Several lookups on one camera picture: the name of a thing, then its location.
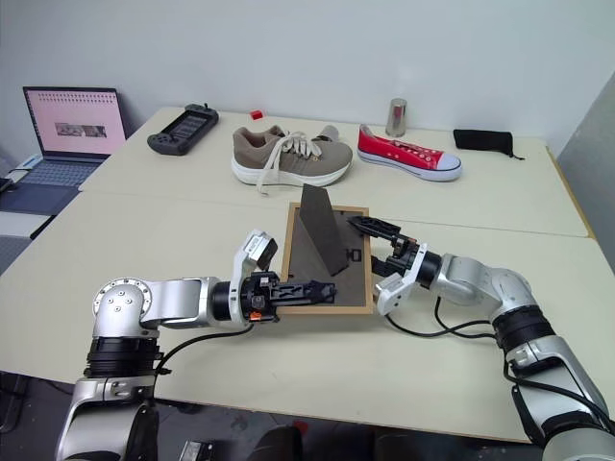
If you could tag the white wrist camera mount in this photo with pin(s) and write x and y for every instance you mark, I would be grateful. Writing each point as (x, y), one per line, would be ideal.
(246, 254)
(391, 293)

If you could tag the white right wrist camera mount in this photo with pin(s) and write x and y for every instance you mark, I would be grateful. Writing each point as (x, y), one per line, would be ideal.
(391, 293)

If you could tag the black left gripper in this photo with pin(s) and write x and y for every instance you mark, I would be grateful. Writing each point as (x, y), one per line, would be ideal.
(259, 300)

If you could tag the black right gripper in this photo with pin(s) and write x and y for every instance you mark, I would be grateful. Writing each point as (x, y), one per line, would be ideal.
(402, 254)

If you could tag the black handheld game controller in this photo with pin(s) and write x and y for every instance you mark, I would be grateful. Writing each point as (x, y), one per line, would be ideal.
(185, 128)

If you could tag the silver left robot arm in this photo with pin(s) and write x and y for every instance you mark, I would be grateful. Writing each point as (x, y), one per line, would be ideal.
(173, 298)

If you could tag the red canvas sneaker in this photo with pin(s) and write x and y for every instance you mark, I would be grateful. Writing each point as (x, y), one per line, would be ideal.
(408, 154)

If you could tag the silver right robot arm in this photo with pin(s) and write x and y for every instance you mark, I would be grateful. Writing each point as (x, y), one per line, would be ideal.
(480, 281)

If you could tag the dark rounded shape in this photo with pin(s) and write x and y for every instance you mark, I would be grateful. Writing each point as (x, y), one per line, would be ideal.
(281, 444)

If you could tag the open laptop with pink screen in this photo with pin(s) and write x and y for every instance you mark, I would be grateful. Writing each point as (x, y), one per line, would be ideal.
(72, 120)

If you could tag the grey partition panel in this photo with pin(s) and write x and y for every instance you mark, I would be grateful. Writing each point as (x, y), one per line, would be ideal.
(588, 168)

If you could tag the beige sneaker with white laces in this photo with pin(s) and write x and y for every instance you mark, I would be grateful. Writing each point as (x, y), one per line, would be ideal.
(298, 161)

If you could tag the small red block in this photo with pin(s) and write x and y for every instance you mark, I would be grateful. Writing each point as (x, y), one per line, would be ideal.
(257, 114)

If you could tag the wooden picture frame with stand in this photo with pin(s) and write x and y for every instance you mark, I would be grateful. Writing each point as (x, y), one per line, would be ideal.
(317, 230)

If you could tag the black fabric pouch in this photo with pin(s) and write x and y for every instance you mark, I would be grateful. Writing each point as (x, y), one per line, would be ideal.
(483, 140)

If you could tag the small black box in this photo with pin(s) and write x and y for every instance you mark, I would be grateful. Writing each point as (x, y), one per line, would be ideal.
(197, 450)

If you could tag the silver metal cup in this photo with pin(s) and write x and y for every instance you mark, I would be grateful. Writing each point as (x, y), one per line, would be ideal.
(396, 117)

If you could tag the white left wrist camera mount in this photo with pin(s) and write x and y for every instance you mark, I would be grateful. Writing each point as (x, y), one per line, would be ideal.
(246, 254)

